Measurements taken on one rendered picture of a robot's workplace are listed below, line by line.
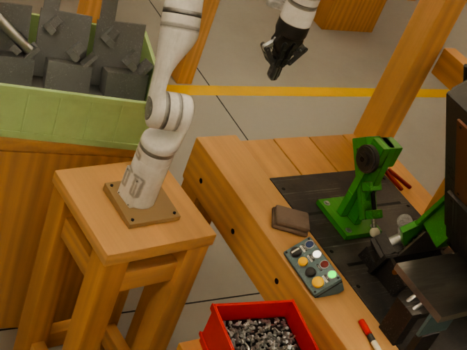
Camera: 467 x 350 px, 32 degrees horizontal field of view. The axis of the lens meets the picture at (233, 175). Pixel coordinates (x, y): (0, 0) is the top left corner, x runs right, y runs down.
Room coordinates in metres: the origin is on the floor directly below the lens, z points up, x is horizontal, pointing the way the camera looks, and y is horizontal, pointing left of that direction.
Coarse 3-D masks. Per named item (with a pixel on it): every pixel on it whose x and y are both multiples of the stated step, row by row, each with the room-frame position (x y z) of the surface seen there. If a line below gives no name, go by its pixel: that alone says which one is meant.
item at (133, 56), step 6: (108, 30) 2.14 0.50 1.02; (114, 30) 2.14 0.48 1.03; (102, 36) 2.12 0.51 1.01; (108, 36) 2.11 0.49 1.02; (114, 36) 2.14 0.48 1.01; (108, 42) 2.09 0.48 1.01; (114, 42) 2.10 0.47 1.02; (132, 54) 2.16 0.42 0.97; (126, 60) 2.14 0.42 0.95; (132, 60) 2.16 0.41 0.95; (132, 66) 2.12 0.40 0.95
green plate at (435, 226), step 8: (440, 200) 1.65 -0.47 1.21; (432, 208) 1.66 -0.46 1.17; (440, 208) 1.66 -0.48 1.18; (424, 216) 1.66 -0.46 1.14; (432, 216) 1.66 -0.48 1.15; (440, 216) 1.65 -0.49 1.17; (416, 224) 1.67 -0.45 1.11; (424, 224) 1.67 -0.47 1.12; (432, 224) 1.65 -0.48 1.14; (440, 224) 1.64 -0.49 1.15; (432, 232) 1.64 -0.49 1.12; (440, 232) 1.63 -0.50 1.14; (432, 240) 1.64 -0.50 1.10; (440, 240) 1.62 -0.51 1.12
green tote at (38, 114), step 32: (32, 32) 2.17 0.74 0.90; (0, 96) 1.76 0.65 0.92; (32, 96) 1.80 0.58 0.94; (64, 96) 1.84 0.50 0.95; (96, 96) 1.88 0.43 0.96; (0, 128) 1.77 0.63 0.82; (32, 128) 1.81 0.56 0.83; (64, 128) 1.85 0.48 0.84; (96, 128) 1.89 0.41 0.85; (128, 128) 1.94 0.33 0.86
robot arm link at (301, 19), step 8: (272, 0) 1.76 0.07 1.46; (280, 0) 1.78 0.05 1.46; (288, 0) 1.74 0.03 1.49; (280, 8) 1.77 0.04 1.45; (288, 8) 1.72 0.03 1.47; (296, 8) 1.72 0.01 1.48; (304, 8) 1.72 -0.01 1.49; (312, 8) 1.73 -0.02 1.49; (280, 16) 1.74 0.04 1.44; (288, 16) 1.72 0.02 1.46; (296, 16) 1.72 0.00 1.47; (304, 16) 1.72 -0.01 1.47; (312, 16) 1.73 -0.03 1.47; (296, 24) 1.72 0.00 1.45; (304, 24) 1.72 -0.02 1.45
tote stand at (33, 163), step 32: (0, 160) 1.77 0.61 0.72; (32, 160) 1.81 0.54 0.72; (64, 160) 1.86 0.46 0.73; (96, 160) 1.91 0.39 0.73; (128, 160) 1.96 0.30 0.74; (0, 192) 1.78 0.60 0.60; (32, 192) 1.82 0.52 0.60; (0, 224) 1.79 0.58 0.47; (32, 224) 1.84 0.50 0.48; (0, 256) 1.80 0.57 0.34; (32, 256) 1.85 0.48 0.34; (0, 288) 1.81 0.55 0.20; (64, 288) 1.92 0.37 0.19; (0, 320) 1.82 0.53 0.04
